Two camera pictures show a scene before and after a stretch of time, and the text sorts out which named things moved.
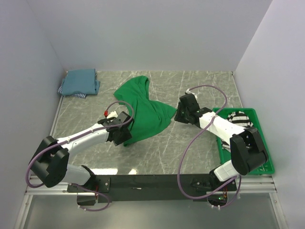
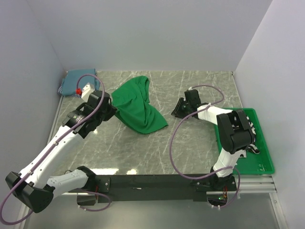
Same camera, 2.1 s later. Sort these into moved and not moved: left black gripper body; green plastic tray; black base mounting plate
Moved: left black gripper body
Not moved: green plastic tray; black base mounting plate
